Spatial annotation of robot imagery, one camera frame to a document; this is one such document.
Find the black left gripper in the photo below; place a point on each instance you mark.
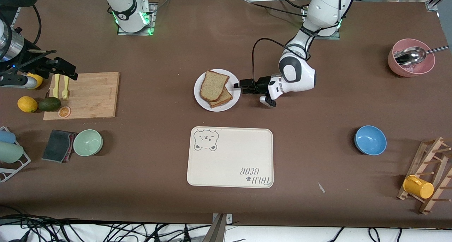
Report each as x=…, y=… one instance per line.
x=261, y=84

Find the pink bowl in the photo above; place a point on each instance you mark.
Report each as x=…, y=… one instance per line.
x=392, y=63

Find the yellow lemon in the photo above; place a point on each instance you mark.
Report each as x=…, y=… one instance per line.
x=39, y=80
x=27, y=104

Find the light blue cup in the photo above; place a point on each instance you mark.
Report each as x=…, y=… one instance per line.
x=7, y=136

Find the pale green cup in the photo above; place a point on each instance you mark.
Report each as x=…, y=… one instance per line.
x=10, y=152

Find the wooden cup drying rack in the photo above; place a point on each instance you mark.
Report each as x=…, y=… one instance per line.
x=430, y=204

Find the grey metal camera post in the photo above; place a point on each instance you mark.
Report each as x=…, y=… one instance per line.
x=219, y=233

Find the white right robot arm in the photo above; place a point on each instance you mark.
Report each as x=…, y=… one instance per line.
x=127, y=12

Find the blue bowl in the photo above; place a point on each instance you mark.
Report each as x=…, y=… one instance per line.
x=370, y=140

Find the dark green avocado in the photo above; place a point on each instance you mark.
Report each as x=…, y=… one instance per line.
x=49, y=104

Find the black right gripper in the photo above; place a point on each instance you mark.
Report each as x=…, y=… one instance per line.
x=31, y=66

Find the yellow plastic fork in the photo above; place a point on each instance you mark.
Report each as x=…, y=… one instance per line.
x=65, y=92

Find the small white tape scrap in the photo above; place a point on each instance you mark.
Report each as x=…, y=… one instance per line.
x=321, y=187

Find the round white plate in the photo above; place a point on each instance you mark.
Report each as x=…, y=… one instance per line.
x=201, y=104

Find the brown bread slice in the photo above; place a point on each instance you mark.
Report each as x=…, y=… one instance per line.
x=212, y=84
x=226, y=98

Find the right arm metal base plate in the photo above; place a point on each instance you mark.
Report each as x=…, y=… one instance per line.
x=136, y=33

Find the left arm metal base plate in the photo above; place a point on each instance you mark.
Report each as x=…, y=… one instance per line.
x=332, y=37

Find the folded grey cloth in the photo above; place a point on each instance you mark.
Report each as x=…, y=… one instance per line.
x=56, y=146

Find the yellow mug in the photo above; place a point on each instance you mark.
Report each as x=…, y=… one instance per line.
x=420, y=188

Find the metal serving spoon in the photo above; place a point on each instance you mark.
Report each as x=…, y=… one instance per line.
x=409, y=55

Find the toy orange half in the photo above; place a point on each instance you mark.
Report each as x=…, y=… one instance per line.
x=64, y=112

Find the cream bear print tray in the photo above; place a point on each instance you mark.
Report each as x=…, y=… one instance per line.
x=229, y=157

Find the yellow plastic knife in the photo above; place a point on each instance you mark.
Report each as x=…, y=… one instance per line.
x=56, y=88

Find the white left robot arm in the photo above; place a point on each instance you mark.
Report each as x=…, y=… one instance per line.
x=300, y=72

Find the bamboo cutting board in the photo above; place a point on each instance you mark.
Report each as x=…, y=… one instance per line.
x=99, y=93

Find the pale green bowl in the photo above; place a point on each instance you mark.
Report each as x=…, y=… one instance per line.
x=87, y=143

